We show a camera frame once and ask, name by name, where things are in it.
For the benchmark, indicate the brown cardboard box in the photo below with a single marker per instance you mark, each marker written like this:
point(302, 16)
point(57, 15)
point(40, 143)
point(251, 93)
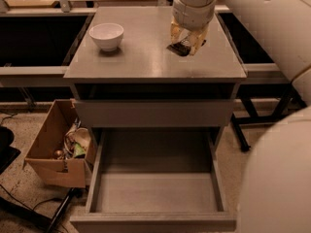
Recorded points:
point(42, 156)

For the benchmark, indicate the open grey middle drawer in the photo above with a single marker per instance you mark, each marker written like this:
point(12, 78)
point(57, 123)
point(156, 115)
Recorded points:
point(155, 181)

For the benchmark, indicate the closed grey top drawer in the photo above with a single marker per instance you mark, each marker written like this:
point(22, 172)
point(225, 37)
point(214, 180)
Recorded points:
point(118, 114)

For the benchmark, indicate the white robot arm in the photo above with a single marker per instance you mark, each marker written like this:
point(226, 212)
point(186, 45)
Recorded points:
point(275, 195)

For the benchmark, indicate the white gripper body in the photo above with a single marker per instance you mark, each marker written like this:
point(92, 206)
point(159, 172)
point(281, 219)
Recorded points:
point(191, 17)

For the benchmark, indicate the green packet in box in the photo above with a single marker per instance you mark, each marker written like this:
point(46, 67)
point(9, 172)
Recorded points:
point(79, 151)

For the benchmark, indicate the grey drawer cabinet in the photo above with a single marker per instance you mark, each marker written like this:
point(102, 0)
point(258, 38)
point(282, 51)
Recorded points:
point(143, 69)

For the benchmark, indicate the black chair base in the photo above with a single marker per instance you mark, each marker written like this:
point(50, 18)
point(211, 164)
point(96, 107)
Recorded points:
point(7, 153)

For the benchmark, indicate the dark rxbar chocolate wrapper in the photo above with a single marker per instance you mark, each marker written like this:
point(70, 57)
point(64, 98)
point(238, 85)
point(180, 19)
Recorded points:
point(182, 48)

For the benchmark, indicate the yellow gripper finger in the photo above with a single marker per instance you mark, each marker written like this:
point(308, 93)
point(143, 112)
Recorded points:
point(196, 38)
point(175, 31)

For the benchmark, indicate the white ceramic bowl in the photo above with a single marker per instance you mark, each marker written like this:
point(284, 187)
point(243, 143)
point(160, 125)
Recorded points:
point(107, 36)

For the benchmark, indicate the black table leg stand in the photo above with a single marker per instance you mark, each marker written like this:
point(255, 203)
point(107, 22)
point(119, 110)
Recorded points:
point(287, 100)

